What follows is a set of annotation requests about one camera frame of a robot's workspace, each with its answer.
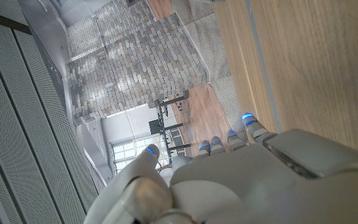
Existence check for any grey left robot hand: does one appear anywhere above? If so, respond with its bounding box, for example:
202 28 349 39
84 112 358 224

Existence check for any printed office backdrop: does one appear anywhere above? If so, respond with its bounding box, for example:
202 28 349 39
17 0 251 203

